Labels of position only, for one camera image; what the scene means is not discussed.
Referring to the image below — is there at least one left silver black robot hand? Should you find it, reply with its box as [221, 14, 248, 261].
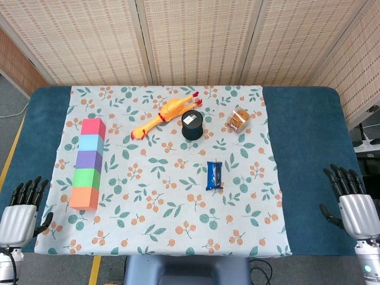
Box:
[0, 176, 55, 248]

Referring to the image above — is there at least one clear plastic cookie jar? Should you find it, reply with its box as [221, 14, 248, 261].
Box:
[226, 108, 251, 134]

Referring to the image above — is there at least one woven bamboo folding screen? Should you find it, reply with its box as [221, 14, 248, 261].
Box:
[0, 0, 380, 129]

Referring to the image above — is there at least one pink foam cube block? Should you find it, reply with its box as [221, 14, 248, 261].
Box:
[80, 118, 107, 141]

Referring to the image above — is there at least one black mesh cylinder container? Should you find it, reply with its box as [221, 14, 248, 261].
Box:
[180, 110, 205, 141]

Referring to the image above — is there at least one floral print tablecloth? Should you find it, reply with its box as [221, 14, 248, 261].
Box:
[34, 85, 293, 258]

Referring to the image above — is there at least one light blue foam cube block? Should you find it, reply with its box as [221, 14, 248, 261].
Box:
[78, 134, 105, 156]

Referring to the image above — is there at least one orange foam cube block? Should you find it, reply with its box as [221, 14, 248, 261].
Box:
[69, 186, 100, 212]

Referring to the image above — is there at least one black floor cable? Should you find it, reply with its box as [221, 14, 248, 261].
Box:
[248, 258, 274, 285]

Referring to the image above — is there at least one purple foam cube block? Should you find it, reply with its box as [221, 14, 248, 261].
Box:
[75, 150, 105, 173]

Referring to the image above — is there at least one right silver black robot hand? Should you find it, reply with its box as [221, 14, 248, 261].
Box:
[319, 163, 380, 241]

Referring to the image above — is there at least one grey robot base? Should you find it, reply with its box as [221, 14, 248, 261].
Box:
[123, 255, 252, 285]

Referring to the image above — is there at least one white power strip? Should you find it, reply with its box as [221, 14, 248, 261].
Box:
[352, 137, 380, 154]

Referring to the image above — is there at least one blue cookie package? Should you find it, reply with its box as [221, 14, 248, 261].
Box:
[205, 160, 224, 191]

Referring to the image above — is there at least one white floor cable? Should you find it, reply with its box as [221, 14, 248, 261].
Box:
[0, 102, 29, 119]

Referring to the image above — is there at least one yellow rubber chicken toy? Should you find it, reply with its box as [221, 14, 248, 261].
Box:
[130, 91, 204, 141]

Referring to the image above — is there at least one blue table cover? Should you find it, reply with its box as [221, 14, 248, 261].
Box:
[0, 85, 369, 258]

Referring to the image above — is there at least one green foam cube block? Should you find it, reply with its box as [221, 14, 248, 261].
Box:
[72, 167, 102, 190]

